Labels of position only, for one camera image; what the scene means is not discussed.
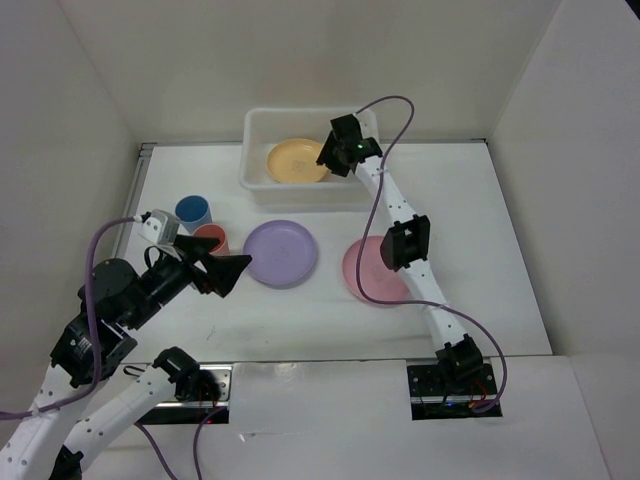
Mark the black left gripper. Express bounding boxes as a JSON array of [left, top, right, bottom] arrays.
[[127, 231, 253, 328]]

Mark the yellow plate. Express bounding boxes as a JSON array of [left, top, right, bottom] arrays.
[[266, 138, 329, 184]]

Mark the purple plate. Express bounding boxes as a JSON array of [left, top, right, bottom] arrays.
[[242, 220, 318, 289]]

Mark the pink plate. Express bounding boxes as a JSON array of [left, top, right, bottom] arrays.
[[341, 236, 410, 307]]

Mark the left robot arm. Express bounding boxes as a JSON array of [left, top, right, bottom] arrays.
[[1, 236, 252, 479]]

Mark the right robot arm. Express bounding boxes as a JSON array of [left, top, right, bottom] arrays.
[[317, 114, 483, 399]]

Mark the clear plastic bin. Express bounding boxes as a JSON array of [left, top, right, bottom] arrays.
[[239, 107, 371, 212]]

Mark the orange cup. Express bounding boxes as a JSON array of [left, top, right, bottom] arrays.
[[193, 223, 230, 256]]

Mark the blue cup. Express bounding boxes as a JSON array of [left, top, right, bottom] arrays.
[[174, 195, 212, 234]]

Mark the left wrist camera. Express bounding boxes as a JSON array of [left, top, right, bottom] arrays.
[[139, 209, 180, 246]]

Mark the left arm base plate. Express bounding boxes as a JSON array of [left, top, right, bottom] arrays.
[[139, 364, 233, 426]]

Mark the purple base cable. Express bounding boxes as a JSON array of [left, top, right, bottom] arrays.
[[133, 404, 229, 480]]

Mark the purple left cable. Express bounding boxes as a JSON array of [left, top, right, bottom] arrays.
[[0, 215, 149, 420]]

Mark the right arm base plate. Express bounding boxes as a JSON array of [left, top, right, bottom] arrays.
[[406, 363, 503, 421]]

